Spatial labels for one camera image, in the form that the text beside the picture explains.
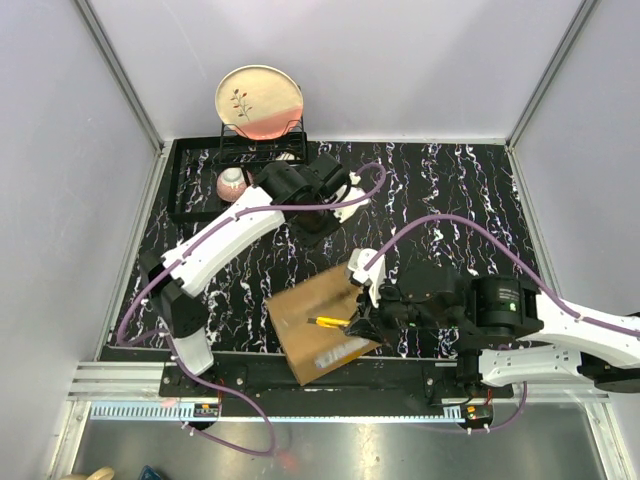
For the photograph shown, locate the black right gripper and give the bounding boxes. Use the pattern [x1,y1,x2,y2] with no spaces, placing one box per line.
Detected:
[345,272,465,346]

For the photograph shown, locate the yellow utility knife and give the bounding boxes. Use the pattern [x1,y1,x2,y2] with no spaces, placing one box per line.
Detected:
[308,316,351,329]

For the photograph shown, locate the brown cardboard express box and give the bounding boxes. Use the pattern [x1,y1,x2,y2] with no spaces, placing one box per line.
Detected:
[266,264,379,386]

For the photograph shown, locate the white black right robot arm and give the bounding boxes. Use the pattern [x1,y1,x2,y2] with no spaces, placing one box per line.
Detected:
[344,265,639,397]

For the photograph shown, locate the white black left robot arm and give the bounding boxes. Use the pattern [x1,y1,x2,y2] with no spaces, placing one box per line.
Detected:
[140,153,357,396]

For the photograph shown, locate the small white cup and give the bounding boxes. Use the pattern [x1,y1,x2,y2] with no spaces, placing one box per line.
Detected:
[276,153,296,161]

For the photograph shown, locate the pink patterned bowl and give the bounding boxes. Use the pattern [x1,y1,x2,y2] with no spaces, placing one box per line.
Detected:
[216,167,247,203]

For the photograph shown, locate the beige pink floral plate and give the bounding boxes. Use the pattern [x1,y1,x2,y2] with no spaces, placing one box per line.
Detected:
[215,65,304,141]

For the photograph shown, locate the dark blue tray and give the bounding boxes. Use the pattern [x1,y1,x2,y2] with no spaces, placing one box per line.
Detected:
[138,465,163,480]

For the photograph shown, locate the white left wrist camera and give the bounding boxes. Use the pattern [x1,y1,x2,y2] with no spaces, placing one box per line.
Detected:
[330,172,370,224]

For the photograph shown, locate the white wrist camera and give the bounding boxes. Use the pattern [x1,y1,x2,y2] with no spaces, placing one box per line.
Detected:
[346,248,386,308]
[330,172,370,224]

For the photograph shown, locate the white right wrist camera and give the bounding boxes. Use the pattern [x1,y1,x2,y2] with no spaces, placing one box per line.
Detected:
[346,248,386,308]

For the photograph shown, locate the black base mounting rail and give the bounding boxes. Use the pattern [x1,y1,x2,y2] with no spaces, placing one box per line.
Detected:
[158,349,516,406]

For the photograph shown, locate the black wire dish rack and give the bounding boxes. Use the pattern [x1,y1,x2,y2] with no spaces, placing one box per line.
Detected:
[167,119,308,226]

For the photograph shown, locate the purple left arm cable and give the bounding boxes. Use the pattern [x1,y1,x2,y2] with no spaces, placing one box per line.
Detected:
[115,162,388,457]

